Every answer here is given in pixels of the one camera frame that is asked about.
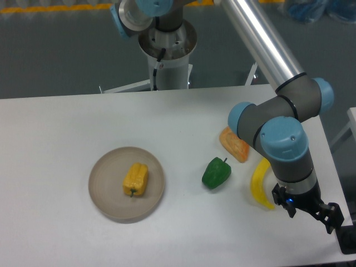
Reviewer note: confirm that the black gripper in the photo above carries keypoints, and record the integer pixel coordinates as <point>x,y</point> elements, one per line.
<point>310,202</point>

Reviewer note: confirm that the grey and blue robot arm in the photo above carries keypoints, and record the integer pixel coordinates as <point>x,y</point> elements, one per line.
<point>273,128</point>

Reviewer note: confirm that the green bell pepper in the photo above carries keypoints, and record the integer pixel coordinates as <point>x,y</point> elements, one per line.
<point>216,173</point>

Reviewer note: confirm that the yellow bell pepper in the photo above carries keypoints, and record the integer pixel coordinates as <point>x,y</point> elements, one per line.
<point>135,181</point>

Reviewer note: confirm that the beige round plate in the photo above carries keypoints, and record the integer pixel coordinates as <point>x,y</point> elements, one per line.
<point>105,185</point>

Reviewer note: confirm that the black clamp at table edge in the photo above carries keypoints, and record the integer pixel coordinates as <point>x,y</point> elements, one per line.
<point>346,239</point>

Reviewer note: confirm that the yellow banana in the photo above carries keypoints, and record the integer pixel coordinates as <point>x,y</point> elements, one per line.
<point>257,184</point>

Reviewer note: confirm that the orange bread slice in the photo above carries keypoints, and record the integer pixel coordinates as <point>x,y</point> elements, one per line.
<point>234,145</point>

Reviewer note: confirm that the blue plastic bags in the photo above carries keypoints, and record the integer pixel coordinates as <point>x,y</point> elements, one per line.
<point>311,11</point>

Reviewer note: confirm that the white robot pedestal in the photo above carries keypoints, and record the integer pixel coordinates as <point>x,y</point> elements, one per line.
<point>168,56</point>

